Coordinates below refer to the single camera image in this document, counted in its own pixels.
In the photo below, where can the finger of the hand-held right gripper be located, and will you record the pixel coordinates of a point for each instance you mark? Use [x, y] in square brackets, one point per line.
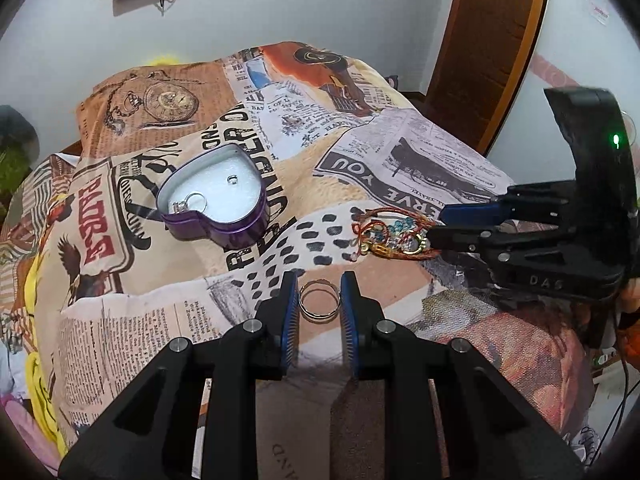
[475, 211]
[460, 240]

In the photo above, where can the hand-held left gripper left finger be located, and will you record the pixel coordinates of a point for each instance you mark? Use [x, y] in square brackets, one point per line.
[288, 325]

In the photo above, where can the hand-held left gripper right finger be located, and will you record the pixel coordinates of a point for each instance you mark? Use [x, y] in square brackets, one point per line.
[348, 325]

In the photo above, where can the thin metal bangle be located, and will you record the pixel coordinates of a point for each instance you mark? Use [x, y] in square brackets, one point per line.
[320, 301]

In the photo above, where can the purple heart-shaped tin box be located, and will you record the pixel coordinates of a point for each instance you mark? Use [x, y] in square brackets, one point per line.
[220, 212]

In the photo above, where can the printed newspaper-pattern blanket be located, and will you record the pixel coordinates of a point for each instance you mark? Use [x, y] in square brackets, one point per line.
[165, 280]

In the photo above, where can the brown wooden door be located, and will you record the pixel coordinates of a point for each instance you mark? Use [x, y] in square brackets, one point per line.
[485, 45]

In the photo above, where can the yellow cloth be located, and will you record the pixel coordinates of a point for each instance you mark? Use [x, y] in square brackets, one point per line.
[42, 400]

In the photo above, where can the white wall sticker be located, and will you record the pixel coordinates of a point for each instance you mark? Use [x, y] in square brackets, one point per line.
[599, 12]

